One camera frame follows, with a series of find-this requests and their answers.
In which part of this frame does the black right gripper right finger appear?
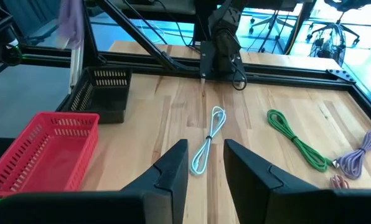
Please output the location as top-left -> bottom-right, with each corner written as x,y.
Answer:
223,139 -> 319,224

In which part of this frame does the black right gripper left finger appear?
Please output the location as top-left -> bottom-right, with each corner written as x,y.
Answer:
120,139 -> 190,224

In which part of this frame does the white USB cable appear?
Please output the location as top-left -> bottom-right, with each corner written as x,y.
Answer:
190,105 -> 227,177

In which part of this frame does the green USB cable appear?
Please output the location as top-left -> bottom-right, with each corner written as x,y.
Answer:
266,108 -> 333,173

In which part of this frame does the pink-brown USB cable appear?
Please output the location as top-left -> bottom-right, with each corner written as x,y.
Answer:
329,173 -> 350,190

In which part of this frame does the black plastic basket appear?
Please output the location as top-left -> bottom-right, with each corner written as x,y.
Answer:
58,66 -> 133,124

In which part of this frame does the red plastic basket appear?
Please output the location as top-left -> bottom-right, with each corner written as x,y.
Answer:
0,111 -> 101,198

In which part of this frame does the purple cloth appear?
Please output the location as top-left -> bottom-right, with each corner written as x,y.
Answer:
56,0 -> 85,50

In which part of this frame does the black electronic device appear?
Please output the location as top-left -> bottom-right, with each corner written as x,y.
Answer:
0,6 -> 23,67

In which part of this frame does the black cable loop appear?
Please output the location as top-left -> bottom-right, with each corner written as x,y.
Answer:
230,54 -> 248,91

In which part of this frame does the purple USB cable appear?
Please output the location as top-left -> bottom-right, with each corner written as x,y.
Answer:
331,129 -> 371,180

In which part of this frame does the black aluminium table frame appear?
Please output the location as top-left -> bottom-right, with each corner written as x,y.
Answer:
19,0 -> 371,131

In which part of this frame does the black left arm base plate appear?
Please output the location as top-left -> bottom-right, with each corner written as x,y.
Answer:
199,40 -> 248,82

